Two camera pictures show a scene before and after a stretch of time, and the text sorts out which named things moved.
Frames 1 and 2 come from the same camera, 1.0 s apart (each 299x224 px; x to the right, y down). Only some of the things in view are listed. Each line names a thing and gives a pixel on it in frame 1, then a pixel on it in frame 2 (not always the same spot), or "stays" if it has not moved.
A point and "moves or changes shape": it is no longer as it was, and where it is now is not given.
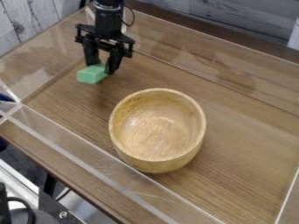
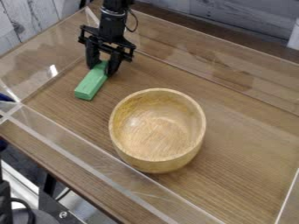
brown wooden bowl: (156, 126) stays
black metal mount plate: (56, 210) stays
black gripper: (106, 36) stays
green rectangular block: (91, 74) moves or changes shape
